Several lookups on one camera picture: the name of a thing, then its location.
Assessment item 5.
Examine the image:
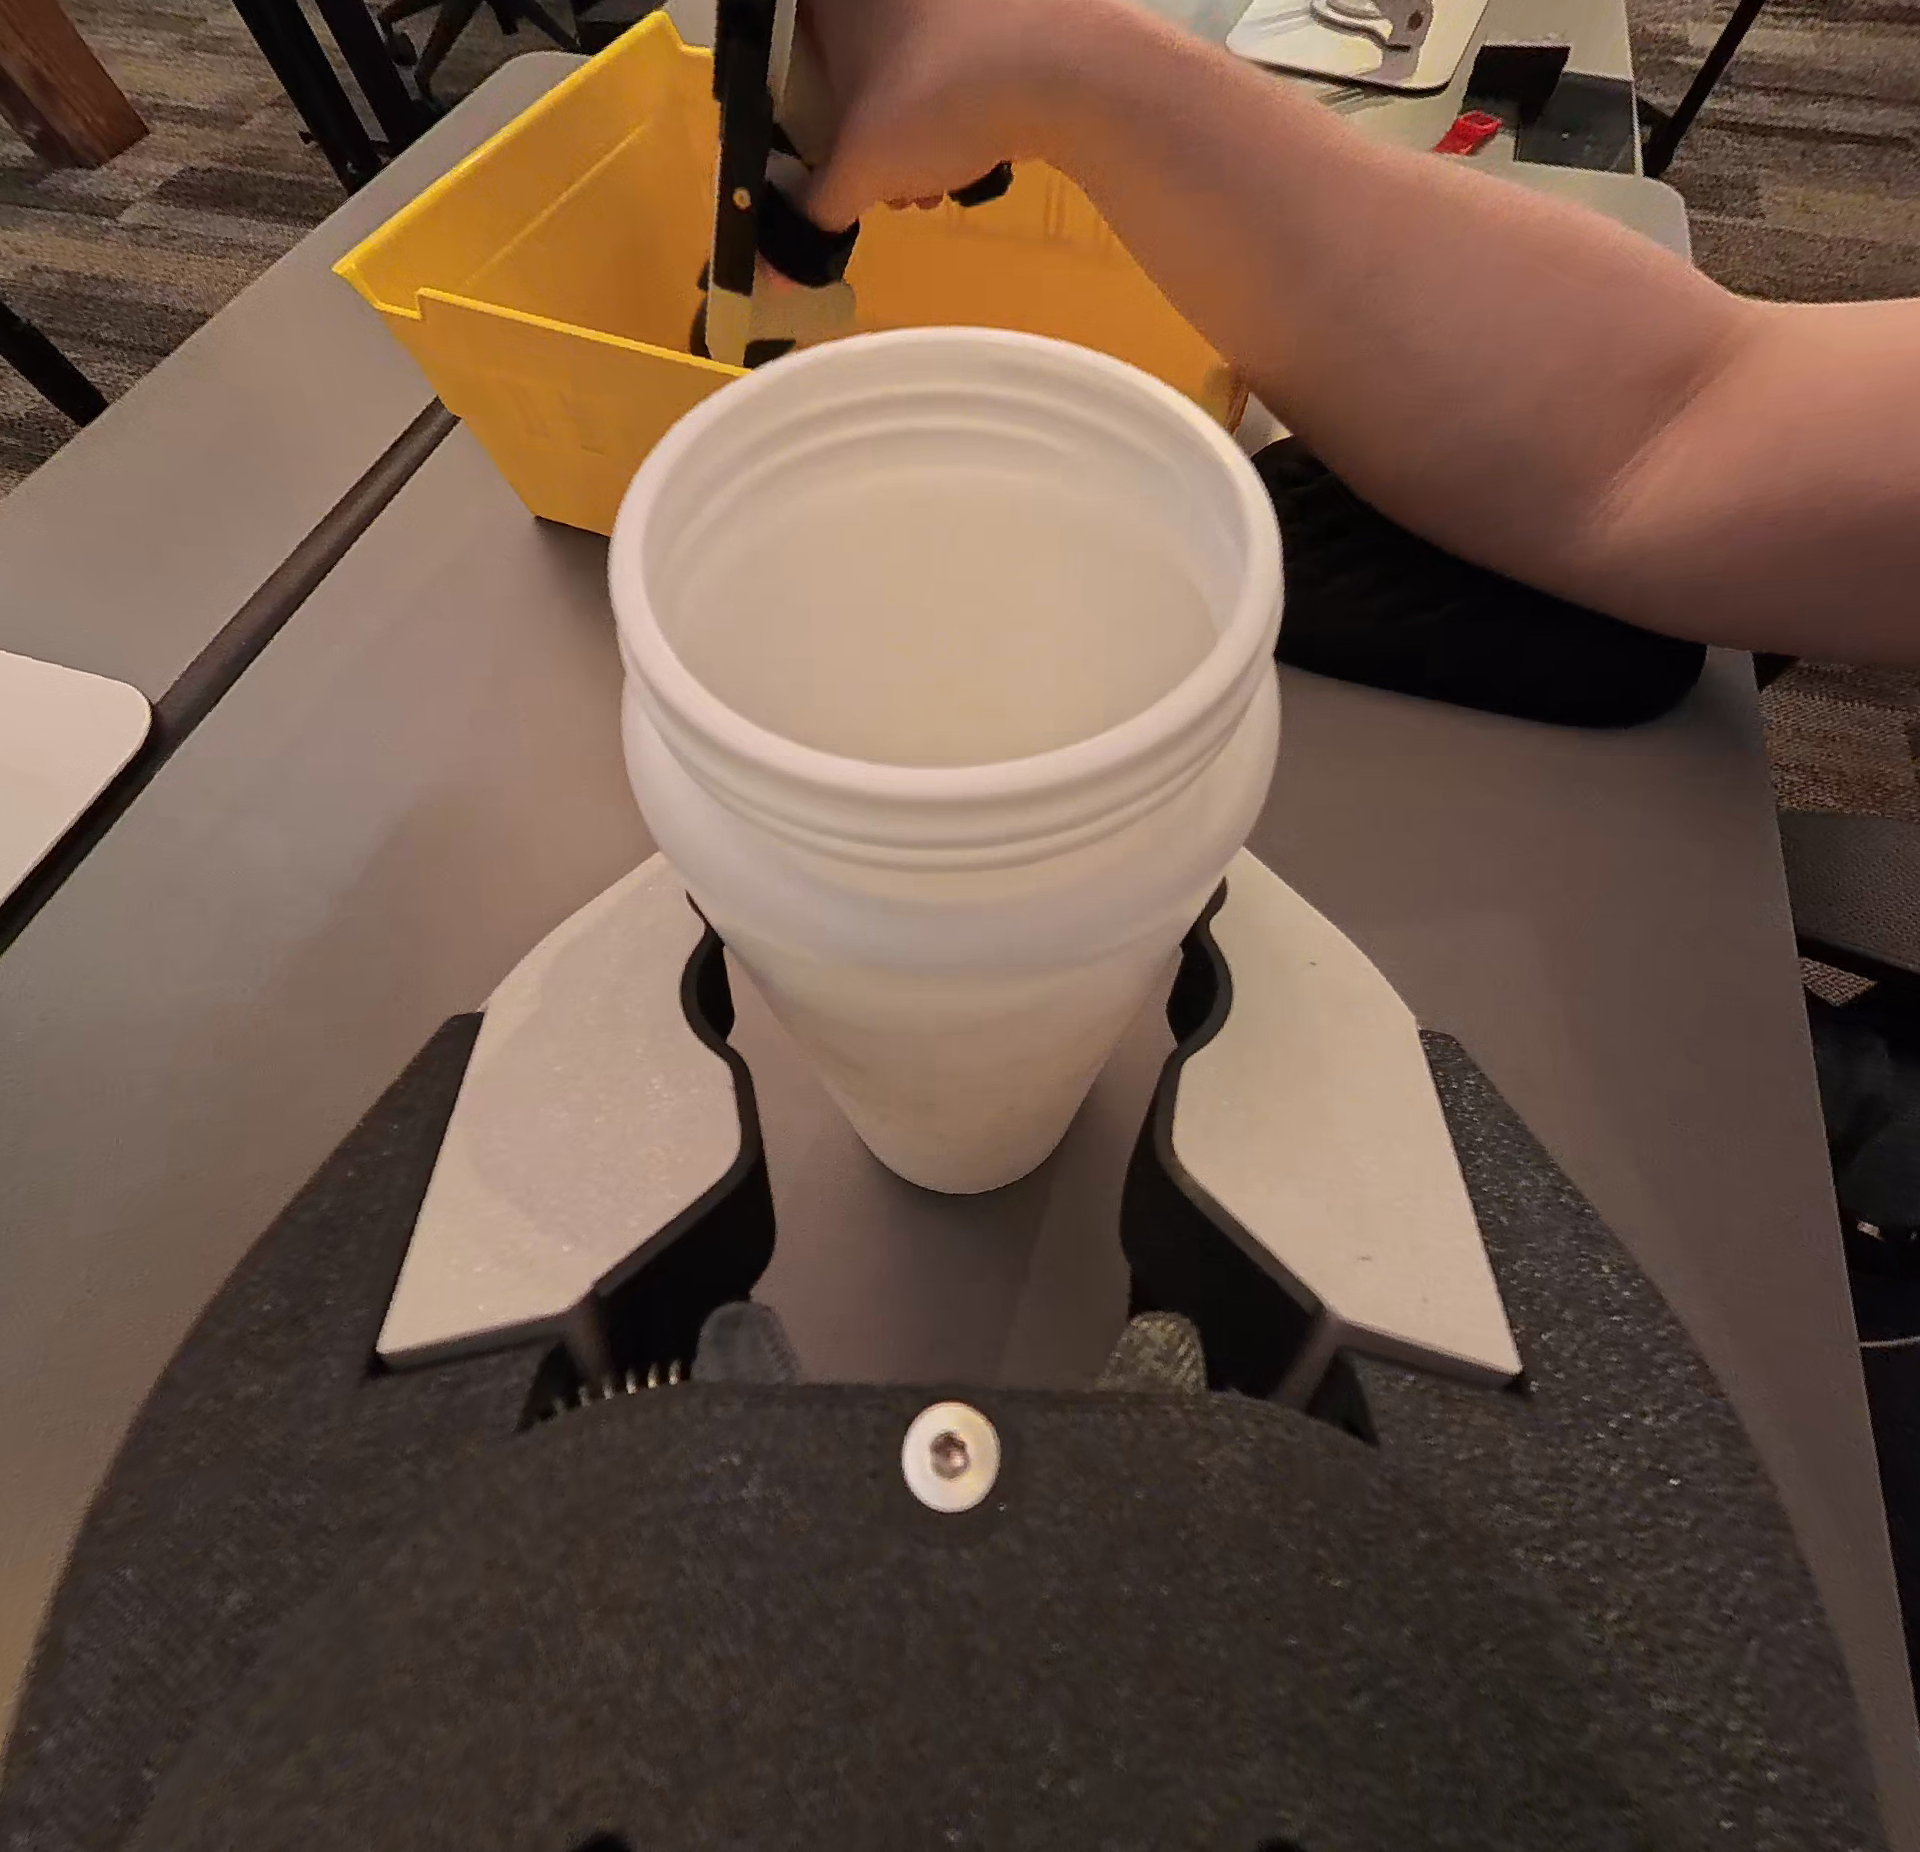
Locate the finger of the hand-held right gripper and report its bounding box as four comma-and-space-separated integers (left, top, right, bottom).
702, 270, 862, 372

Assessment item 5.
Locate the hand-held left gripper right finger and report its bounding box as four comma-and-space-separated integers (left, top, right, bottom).
1121, 850, 1524, 1395

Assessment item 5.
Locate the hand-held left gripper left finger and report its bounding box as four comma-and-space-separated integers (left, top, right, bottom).
371, 857, 775, 1374

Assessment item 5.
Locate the yellow plastic bin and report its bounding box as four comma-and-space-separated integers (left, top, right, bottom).
335, 10, 1249, 538

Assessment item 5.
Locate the white plastic bottle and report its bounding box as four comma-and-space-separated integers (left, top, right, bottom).
605, 327, 1290, 1197

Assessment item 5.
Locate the person's right forearm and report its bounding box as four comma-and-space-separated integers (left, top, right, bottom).
1020, 0, 1920, 674

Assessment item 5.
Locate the person's right hand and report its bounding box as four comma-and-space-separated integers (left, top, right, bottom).
775, 0, 1117, 236

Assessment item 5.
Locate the black metal stand leg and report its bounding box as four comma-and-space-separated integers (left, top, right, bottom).
193, 0, 427, 194
0, 294, 110, 433

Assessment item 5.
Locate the black textured pad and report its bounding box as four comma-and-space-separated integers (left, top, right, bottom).
1243, 435, 1712, 735

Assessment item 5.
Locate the grey chair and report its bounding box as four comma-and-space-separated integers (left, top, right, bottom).
1770, 802, 1920, 974

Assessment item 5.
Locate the small white stand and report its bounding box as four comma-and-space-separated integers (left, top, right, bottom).
1227, 0, 1498, 92

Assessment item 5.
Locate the wooden furniture leg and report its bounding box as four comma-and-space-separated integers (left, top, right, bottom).
0, 0, 149, 172

